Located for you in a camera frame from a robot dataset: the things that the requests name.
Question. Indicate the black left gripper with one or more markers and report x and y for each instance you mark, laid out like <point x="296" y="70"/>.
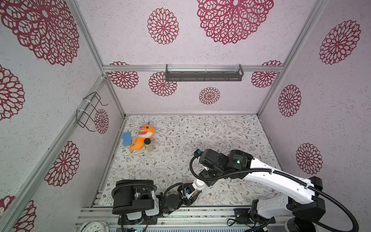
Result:
<point x="190" y="201"/>

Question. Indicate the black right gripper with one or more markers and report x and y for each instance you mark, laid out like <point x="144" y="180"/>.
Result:
<point x="207" y="173"/>

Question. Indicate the white bottle orange base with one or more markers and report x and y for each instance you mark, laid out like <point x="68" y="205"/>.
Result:
<point x="197" y="190"/>

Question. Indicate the white round bottle cap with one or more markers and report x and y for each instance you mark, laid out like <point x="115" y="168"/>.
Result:
<point x="199" y="183"/>

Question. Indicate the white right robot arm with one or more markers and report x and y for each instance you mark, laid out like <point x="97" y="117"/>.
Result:
<point x="296" y="197"/>

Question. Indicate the black capped square bottle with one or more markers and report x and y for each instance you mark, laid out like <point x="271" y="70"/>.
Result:
<point x="148" y="144"/>

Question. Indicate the orange shark plush toy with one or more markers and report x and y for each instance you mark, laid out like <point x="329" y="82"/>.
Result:
<point x="147" y="131"/>

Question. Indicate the blue green sponge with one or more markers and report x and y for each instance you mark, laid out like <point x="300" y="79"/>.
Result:
<point x="126" y="139"/>

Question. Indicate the white dial gauge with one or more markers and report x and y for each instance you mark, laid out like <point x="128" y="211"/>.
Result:
<point x="95" y="226"/>

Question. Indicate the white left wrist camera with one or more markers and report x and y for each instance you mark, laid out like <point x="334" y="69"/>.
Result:
<point x="188" y="193"/>

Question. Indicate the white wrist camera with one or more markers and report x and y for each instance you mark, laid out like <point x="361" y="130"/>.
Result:
<point x="199" y="153"/>
<point x="188" y="193"/>

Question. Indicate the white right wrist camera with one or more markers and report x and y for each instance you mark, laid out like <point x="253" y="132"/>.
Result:
<point x="199" y="153"/>

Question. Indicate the grey wall shelf rail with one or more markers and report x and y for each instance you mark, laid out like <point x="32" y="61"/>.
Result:
<point x="204" y="76"/>

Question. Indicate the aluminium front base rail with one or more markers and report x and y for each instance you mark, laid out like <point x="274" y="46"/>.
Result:
<point x="185" y="219"/>

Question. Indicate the black wire wall rack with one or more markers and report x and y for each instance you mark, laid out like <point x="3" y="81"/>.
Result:
<point x="84" y="115"/>

